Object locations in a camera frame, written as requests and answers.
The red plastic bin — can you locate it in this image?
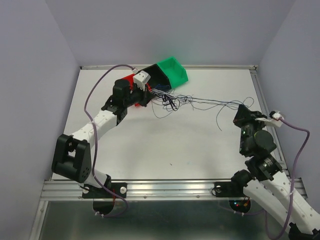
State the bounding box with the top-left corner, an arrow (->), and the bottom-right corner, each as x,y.
123,73 -> 136,97

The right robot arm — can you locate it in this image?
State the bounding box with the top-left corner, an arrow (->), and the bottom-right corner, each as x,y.
230,104 -> 320,240

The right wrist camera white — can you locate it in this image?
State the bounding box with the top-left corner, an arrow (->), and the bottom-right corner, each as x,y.
255,110 -> 285,128

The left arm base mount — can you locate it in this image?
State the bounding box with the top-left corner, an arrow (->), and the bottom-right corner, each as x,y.
80,182 -> 128,199

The black plastic bin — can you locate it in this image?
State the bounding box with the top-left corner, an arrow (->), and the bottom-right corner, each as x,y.
142,64 -> 171,91

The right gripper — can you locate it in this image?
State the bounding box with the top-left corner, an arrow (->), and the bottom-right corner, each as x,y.
233,103 -> 270,154

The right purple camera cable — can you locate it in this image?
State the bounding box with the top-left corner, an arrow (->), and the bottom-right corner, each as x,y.
233,117 -> 311,240

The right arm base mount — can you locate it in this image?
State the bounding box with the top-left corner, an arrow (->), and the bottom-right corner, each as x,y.
211,181 -> 246,198

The green plastic bin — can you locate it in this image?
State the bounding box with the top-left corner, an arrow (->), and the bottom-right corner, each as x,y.
156,56 -> 189,89

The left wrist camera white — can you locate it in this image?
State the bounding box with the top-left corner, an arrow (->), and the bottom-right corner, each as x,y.
133,70 -> 151,91

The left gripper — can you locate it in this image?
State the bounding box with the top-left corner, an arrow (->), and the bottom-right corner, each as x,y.
123,81 -> 154,107

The aluminium front rail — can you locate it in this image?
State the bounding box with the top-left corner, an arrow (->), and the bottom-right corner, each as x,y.
39,177 -> 308,201

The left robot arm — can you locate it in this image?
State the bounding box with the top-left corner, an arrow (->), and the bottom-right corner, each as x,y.
51,79 -> 153,197

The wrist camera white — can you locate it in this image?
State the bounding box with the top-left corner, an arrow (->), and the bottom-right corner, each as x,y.
255,110 -> 285,128
133,70 -> 151,91

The blue black wire bundle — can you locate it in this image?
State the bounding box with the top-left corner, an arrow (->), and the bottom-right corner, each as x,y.
149,84 -> 255,132

